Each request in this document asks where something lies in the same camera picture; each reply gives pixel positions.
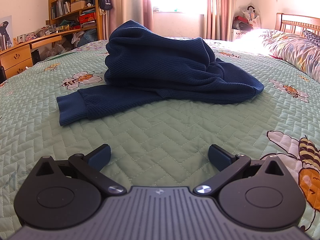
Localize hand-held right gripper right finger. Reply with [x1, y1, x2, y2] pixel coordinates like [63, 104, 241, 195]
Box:
[195, 144, 286, 197]

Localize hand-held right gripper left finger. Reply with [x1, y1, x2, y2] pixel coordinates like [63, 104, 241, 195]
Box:
[35, 144, 127, 197]

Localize blue knit sweater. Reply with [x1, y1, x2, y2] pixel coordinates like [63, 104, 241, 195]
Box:
[56, 20, 265, 127]

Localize green quilted bee bedspread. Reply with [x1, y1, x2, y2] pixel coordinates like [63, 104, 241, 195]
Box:
[0, 37, 320, 240]

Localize blue bag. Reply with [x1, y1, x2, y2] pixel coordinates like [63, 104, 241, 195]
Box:
[76, 29, 98, 48]

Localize wooden desk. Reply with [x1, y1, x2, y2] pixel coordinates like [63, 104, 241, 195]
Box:
[0, 27, 83, 79]

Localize floral pillow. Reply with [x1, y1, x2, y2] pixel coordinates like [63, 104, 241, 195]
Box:
[240, 28, 320, 81]

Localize framed photos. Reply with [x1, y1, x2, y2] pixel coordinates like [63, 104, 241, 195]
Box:
[13, 31, 38, 45]

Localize pile of plastic bags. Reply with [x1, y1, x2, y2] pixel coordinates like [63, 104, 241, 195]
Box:
[231, 4, 262, 42]

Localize pink curtain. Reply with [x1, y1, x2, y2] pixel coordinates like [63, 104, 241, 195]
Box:
[203, 0, 234, 41]
[104, 0, 154, 40]

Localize dark patterned pillow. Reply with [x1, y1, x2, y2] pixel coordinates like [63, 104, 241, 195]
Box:
[302, 30, 320, 48]

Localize wooden headboard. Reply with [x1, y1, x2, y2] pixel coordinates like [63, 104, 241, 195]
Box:
[275, 12, 320, 37]

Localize wall poster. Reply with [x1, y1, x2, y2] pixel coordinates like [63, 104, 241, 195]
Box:
[0, 15, 14, 52]

